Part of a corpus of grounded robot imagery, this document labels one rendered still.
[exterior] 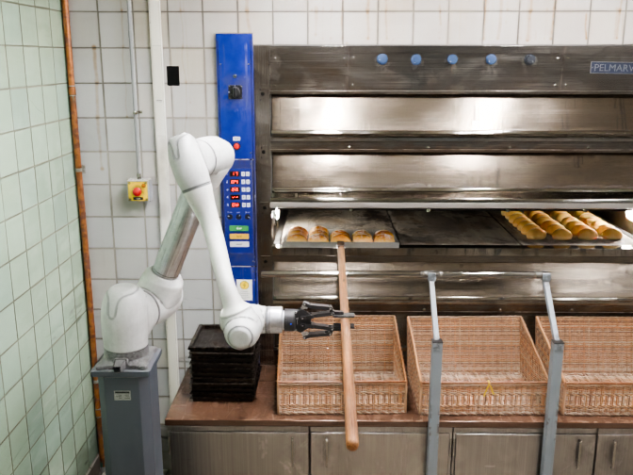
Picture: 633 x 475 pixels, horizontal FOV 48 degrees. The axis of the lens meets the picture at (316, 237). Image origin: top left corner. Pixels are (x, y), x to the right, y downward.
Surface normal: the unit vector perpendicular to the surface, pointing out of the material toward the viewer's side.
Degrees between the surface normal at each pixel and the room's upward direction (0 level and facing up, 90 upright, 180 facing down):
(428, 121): 70
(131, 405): 90
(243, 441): 90
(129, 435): 90
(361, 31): 90
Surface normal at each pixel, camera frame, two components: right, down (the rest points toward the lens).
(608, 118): -0.01, -0.11
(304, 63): -0.01, 0.25
